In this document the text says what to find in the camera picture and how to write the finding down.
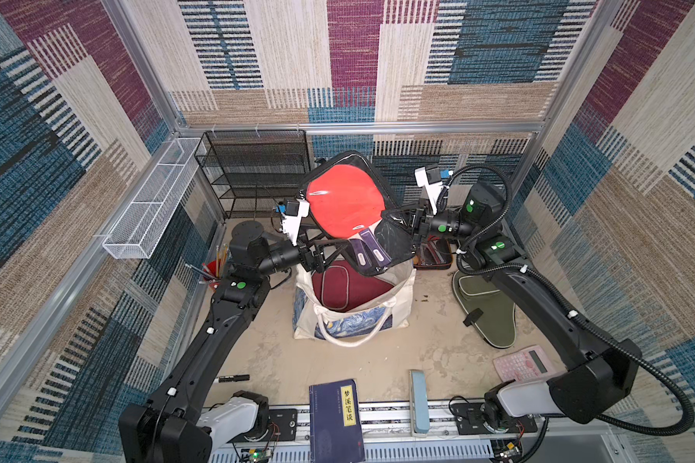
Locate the maroon paddle case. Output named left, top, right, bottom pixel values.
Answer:
left=311, top=260, right=394, bottom=313

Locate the clear bagged red paddle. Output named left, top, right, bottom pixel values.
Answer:
left=299, top=150, right=416, bottom=277

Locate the white canvas tote bag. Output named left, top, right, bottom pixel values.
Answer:
left=293, top=262, right=416, bottom=347

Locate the green paddle case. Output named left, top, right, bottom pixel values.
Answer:
left=452, top=271, right=517, bottom=350

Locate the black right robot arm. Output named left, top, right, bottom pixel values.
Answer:
left=412, top=164, right=695, bottom=437

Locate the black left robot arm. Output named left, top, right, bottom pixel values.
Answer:
left=119, top=221, right=324, bottom=462

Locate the red metal pencil bucket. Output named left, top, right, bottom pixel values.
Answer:
left=203, top=259, right=224, bottom=291

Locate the black mesh shelf rack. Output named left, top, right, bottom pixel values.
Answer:
left=195, top=129, right=311, bottom=218

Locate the black marker pen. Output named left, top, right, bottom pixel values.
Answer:
left=214, top=374, right=250, bottom=384

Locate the light blue eraser block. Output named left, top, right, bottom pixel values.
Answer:
left=409, top=370, right=431, bottom=435

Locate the dark blue book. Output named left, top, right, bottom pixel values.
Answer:
left=309, top=379, right=366, bottom=463

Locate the pink calculator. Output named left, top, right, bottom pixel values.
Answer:
left=493, top=345, right=558, bottom=382

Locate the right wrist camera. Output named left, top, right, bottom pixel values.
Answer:
left=414, top=166, right=453, bottom=215

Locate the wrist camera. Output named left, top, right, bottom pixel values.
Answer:
left=414, top=166, right=453, bottom=215
left=277, top=199, right=310, bottom=245

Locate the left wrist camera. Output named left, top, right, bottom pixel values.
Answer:
left=277, top=199, right=310, bottom=245

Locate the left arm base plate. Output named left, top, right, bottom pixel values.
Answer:
left=268, top=408, right=298, bottom=444

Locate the white wire basket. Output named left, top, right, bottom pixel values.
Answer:
left=102, top=138, right=200, bottom=260

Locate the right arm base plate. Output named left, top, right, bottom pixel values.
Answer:
left=448, top=399, right=539, bottom=436

